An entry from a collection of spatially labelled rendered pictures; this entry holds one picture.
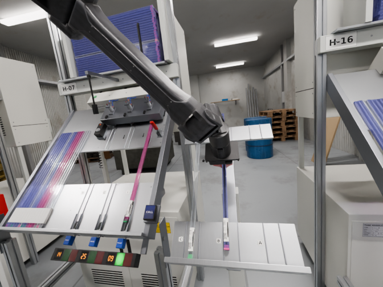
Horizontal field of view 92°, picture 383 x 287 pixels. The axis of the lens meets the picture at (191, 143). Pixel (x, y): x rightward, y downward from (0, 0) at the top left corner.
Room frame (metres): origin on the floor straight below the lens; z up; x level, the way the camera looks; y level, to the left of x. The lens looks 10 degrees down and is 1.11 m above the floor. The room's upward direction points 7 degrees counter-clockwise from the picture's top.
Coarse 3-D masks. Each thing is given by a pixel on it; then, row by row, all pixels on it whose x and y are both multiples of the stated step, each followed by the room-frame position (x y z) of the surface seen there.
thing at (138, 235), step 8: (16, 232) 0.75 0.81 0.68; (24, 232) 0.72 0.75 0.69; (32, 232) 0.70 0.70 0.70; (40, 232) 0.68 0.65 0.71; (48, 232) 0.66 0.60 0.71; (56, 232) 0.65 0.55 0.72; (64, 232) 0.63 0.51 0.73; (72, 232) 0.62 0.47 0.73; (80, 232) 0.61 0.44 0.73; (88, 232) 0.61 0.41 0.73; (96, 232) 0.60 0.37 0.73; (104, 232) 0.59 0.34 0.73; (112, 232) 0.59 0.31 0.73; (120, 232) 0.58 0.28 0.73; (128, 232) 0.57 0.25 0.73; (136, 232) 0.57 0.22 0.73
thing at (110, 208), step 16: (64, 192) 0.79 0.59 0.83; (80, 192) 0.76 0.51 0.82; (96, 192) 0.74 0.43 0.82; (112, 192) 0.73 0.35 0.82; (128, 192) 0.71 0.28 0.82; (144, 192) 0.69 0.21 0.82; (64, 208) 0.73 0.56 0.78; (80, 208) 0.71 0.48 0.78; (96, 208) 0.69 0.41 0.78; (112, 208) 0.67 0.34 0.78; (144, 208) 0.64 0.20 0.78; (48, 224) 0.69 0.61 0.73; (64, 224) 0.68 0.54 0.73; (80, 224) 0.66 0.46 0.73; (96, 224) 0.64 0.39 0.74; (112, 224) 0.63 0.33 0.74; (128, 224) 0.61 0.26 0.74; (144, 224) 0.60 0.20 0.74
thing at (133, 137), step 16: (80, 112) 1.20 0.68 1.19; (80, 128) 1.08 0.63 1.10; (112, 128) 1.01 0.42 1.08; (128, 128) 0.98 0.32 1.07; (144, 128) 0.95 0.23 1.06; (96, 144) 0.95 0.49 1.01; (112, 144) 0.93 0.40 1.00; (128, 144) 0.90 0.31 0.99; (144, 144) 0.87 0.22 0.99; (160, 144) 0.85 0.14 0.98
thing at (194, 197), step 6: (198, 144) 0.71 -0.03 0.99; (198, 150) 0.69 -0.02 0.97; (198, 156) 0.67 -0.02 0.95; (198, 162) 0.65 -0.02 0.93; (198, 168) 0.64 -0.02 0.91; (192, 198) 0.55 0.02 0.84; (192, 204) 0.54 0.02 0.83; (192, 210) 0.53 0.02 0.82; (192, 216) 0.51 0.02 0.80; (192, 222) 0.50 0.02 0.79; (192, 252) 0.44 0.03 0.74
